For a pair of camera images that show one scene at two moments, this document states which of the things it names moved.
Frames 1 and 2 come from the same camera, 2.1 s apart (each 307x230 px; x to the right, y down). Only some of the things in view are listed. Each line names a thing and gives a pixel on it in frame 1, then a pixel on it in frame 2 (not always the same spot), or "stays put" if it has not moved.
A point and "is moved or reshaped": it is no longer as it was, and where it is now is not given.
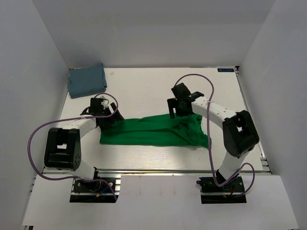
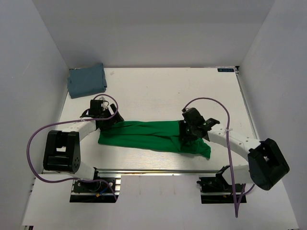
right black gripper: [172, 103] to [183, 124]
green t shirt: [156, 130] is moved or reshaped
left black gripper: [117, 117] stays put
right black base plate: [208, 185] stays put
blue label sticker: [225, 70] stays put
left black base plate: [85, 191] stays put
